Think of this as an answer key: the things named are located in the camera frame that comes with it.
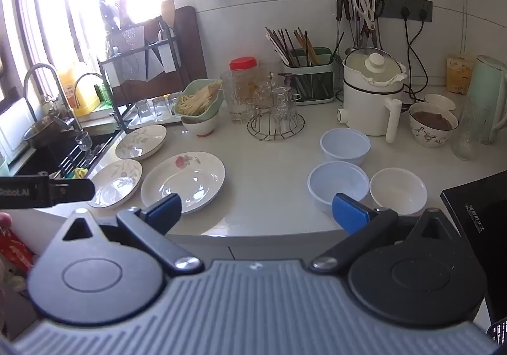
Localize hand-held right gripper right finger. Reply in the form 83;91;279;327
308;193;460;273

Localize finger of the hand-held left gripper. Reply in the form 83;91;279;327
49;179;96;206

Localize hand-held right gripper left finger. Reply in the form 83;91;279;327
59;193;204;276

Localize large red-flower white plate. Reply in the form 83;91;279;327
140;152;226;215

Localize translucent plastic bowl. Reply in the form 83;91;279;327
320;129;372;166
307;161;370;217

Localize leaf-patterned white plate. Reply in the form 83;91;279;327
86;160;143;208
115;124;168;160

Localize plain white bowl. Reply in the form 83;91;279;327
369;168;428;217

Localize black sink drain rack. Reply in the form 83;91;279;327
59;141;104;178

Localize black kitchen sink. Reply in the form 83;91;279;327
16;117;123;181

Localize small wine glass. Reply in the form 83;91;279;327
74;131;93;160

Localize red package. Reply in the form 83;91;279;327
0;234;36;272

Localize steel pot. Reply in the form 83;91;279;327
23;113;76;148

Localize steel drip tray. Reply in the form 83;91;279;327
127;96;187;130

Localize white bowl with red base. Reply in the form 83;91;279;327
181;110;220;137

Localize yellow detergent bottle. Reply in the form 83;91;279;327
57;62;101;117

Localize green plastic item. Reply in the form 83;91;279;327
95;80;113;104

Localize white electric cooking pot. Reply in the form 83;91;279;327
337;47;408;143

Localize bunch of enoki mushrooms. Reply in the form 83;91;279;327
180;82;222;116

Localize floral bowl with brown filling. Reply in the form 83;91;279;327
409;102;459;149

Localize small steel faucet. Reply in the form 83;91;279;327
73;73;104;108

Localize set of clear glass mugs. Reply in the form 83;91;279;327
253;78;302;134

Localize green strainer basket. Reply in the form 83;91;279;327
174;79;223;117

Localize tall steel faucet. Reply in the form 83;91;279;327
23;63;84;134

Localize black induction cooktop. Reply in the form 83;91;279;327
440;171;507;324

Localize textured glass pitcher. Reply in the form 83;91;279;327
221;69;254;125

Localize green chopstick holder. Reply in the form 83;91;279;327
281;47;342;104

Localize black metal kitchen rack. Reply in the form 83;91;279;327
97;22;177;134

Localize clear glass vase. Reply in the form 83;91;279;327
452;98;486;161

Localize small white dish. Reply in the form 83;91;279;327
424;93;457;112

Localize small purple stand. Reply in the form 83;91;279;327
279;73;304;96

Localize glass pot lid white knob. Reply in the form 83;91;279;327
348;47;404;87

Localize white utensil holder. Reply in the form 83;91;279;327
158;28;177;73

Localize red-lidded plastic jar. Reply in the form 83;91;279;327
229;56;260;102

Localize dark wooden cutting board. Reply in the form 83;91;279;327
119;6;209;102

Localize bundle of chopsticks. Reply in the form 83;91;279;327
265;26;321;67

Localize yellow box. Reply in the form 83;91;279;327
447;54;476;95

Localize mint green kettle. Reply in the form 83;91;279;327
467;55;507;144

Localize wooden spatula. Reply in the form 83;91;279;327
161;0;176;29

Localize row of hanging kitchen utensils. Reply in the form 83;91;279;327
336;0;387;53

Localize white kitchen scissors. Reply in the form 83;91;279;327
354;0;377;30

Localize black power strip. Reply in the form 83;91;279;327
374;0;433;21

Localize wire cup rack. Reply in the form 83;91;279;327
247;72;305;141

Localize set of dark-handled knives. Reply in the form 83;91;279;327
99;0;133;32

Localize black power cable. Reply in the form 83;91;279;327
399;7;421;63
404;9;432;98

